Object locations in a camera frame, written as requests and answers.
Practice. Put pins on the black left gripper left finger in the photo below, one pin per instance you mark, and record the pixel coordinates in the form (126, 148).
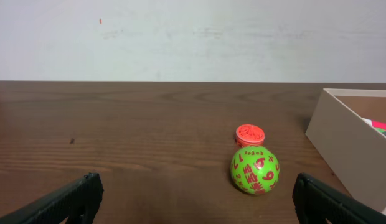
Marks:
(77, 202)

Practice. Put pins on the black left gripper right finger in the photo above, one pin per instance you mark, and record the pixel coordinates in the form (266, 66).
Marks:
(316, 202)

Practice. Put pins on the green ball with red numbers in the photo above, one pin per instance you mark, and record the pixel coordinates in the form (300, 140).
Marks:
(254, 170)

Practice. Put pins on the multicolour puzzle cube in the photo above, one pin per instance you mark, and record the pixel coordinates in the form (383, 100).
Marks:
(380, 127)

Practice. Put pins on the white cardboard box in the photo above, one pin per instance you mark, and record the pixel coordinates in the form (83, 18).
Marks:
(341, 130)

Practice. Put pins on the orange round cap toy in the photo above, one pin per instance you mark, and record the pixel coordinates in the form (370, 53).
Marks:
(249, 135)

